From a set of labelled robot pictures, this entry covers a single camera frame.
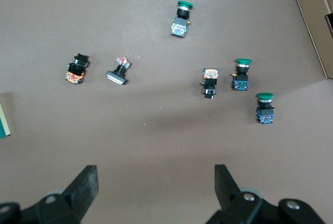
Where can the green rail terminal block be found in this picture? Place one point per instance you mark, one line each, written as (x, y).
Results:
(4, 125)

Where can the black rectangular button red terminals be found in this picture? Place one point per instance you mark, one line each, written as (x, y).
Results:
(117, 76)

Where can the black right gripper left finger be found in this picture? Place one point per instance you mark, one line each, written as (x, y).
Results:
(78, 198)

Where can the brown table mat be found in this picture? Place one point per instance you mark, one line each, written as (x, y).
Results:
(156, 135)

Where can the beige black switch part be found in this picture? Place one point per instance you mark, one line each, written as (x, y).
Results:
(209, 83)

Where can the black selector switch orange block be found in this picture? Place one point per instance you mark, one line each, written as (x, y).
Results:
(75, 73)

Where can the green mushroom pushbutton switch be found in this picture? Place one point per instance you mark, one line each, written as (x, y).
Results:
(179, 27)
(240, 82)
(265, 114)

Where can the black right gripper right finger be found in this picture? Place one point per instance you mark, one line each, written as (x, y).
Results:
(234, 208)

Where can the brown cardboard box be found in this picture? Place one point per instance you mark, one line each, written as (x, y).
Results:
(317, 13)

